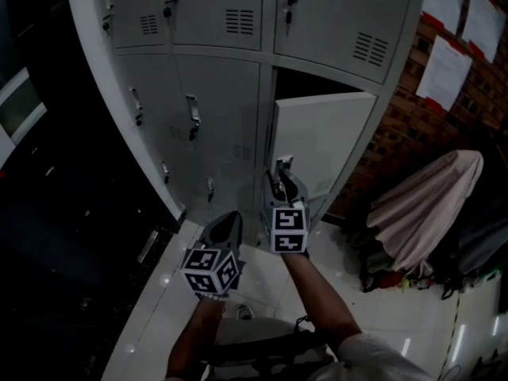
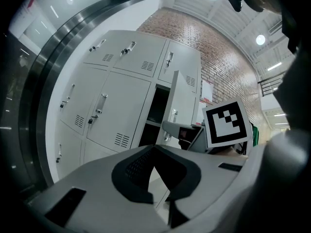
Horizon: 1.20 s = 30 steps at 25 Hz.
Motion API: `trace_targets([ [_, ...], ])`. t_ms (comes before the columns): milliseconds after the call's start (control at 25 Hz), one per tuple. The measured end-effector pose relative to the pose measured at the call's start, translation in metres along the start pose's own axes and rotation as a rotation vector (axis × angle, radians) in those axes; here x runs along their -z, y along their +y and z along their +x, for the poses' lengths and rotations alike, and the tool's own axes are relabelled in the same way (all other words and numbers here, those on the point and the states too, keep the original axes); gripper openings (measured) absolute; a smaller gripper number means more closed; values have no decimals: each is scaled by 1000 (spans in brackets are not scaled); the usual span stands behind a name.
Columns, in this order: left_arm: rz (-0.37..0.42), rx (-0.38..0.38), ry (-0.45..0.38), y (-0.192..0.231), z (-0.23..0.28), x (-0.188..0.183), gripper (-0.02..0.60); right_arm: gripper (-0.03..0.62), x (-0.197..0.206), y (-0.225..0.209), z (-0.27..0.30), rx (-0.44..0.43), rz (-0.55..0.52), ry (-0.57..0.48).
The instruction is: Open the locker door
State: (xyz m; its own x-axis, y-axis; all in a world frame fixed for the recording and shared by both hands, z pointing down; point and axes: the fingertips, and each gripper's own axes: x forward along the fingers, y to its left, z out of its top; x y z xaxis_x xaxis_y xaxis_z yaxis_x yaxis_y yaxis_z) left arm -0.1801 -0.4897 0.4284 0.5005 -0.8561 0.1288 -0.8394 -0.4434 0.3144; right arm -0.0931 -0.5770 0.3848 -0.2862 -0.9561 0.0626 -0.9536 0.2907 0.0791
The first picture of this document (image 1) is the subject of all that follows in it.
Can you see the set of silver latches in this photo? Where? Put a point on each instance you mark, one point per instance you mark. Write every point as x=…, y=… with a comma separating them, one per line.
x=193, y=105

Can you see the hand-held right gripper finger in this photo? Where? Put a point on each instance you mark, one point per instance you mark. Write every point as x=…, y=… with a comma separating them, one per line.
x=295, y=187
x=271, y=187

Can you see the person's right forearm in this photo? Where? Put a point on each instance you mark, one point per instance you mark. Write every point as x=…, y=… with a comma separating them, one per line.
x=317, y=292

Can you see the grey metal locker cabinet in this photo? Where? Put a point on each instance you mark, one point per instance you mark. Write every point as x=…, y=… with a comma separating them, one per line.
x=266, y=60

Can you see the person's grey trousers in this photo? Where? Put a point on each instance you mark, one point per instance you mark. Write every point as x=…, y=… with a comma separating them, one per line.
x=254, y=332

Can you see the group of shut cabinet doors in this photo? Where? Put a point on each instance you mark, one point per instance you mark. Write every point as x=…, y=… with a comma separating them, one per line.
x=218, y=93

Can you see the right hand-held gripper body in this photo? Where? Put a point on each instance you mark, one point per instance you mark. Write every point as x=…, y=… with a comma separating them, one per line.
x=287, y=228

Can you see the person's left forearm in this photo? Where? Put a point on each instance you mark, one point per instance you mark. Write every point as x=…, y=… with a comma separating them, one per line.
x=198, y=339

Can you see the person's white shirt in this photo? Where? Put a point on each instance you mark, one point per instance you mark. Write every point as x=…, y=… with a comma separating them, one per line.
x=373, y=361

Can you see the pale grey locker door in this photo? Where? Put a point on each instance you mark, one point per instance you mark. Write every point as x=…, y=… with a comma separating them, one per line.
x=325, y=133

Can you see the beige draped cloth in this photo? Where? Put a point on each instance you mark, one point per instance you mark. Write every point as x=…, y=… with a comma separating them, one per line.
x=428, y=208

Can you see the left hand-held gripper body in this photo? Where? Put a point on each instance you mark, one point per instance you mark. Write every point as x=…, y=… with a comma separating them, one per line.
x=208, y=266

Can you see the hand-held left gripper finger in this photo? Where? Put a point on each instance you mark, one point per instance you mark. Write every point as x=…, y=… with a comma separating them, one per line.
x=237, y=228
x=210, y=228

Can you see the pile of clothes and bags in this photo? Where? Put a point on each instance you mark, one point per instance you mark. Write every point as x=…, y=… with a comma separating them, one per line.
x=468, y=252

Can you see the person's shoe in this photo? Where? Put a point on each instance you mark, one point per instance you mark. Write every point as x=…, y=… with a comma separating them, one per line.
x=245, y=312

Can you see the white framed window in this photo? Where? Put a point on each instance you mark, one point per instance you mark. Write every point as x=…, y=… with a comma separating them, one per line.
x=20, y=109

